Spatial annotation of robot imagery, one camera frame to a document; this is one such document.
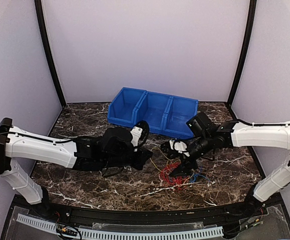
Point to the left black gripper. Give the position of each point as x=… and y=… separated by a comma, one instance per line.
x=143, y=156

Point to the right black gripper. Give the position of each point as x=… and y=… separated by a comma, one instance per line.
x=185, y=161

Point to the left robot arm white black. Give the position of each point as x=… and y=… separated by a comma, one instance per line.
x=116, y=148

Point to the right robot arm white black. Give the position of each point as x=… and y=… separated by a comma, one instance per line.
x=233, y=134

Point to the left blue storage bin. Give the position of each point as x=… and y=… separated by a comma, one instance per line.
x=122, y=109

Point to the blue storage bin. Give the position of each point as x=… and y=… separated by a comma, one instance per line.
x=152, y=109
x=122, y=109
x=179, y=111

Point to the middle blue storage bin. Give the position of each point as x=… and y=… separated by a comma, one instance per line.
x=152, y=109

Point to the right blue storage bin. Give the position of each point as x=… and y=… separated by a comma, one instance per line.
x=179, y=111

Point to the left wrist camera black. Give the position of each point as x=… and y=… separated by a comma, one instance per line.
x=115, y=136

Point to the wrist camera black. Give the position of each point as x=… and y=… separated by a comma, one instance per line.
x=115, y=136
x=200, y=125

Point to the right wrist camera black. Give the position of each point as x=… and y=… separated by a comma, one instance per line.
x=200, y=125

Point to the black front rail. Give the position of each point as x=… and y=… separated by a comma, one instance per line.
x=220, y=215

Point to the white slotted cable duct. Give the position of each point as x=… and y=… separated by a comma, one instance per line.
x=83, y=233

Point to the left black frame post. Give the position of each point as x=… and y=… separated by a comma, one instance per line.
x=48, y=52

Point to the black frame post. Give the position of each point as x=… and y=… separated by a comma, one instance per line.
x=243, y=52
x=48, y=52

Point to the right black frame post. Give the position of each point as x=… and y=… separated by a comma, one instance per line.
x=243, y=52

